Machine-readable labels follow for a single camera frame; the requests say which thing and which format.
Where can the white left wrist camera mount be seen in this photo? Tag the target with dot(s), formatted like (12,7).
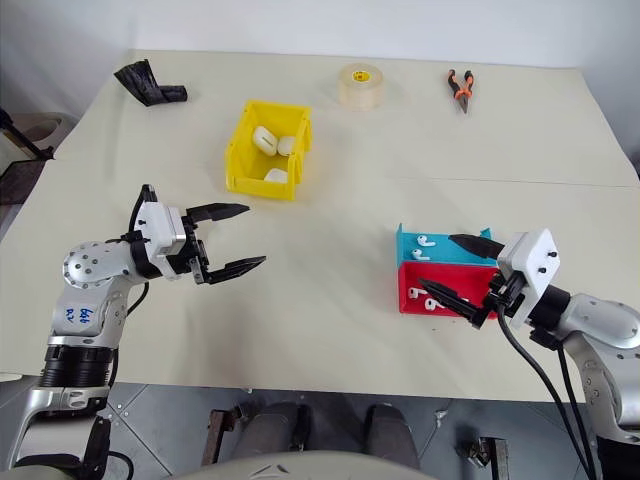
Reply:
(159,225)

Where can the yellow plastic bin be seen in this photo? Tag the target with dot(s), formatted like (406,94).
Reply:
(240,170)

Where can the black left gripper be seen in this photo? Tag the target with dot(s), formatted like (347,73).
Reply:
(196,250)

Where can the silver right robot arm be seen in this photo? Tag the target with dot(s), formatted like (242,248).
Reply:
(600,320)

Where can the blue plastic tray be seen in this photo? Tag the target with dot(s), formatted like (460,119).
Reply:
(445,252)

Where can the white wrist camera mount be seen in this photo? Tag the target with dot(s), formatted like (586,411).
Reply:
(530,260)
(159,225)

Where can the red plastic tray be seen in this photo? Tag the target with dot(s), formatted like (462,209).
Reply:
(450,277)

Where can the black crumpled bag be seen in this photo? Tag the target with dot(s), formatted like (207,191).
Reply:
(142,82)

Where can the rusty metal bracket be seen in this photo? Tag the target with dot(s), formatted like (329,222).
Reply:
(492,455)
(220,432)

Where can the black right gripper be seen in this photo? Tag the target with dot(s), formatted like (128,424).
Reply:
(505,295)

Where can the light grey robot torso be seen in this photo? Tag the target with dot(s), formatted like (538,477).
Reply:
(300,469)

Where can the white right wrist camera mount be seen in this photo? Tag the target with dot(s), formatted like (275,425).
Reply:
(530,260)

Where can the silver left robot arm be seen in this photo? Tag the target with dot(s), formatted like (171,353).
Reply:
(85,265)

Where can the clear adhesive tape roll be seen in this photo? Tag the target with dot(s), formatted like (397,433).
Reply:
(361,87)

